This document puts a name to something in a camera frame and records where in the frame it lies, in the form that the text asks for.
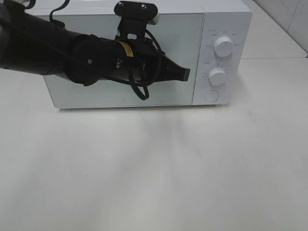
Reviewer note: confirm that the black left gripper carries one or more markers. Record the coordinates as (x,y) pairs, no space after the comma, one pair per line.
(140,62)

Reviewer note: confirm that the white microwave door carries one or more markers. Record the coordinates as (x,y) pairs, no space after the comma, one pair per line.
(179,37)

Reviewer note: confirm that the white control knob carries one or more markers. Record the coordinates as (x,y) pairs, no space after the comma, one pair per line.
(217,76)
(223,46)

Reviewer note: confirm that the round door release button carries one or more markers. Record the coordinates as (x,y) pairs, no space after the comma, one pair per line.
(211,96)

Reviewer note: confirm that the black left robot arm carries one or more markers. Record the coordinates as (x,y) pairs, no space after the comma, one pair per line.
(45,47)

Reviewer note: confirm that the white microwave oven body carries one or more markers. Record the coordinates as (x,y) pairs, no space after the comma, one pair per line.
(221,17)

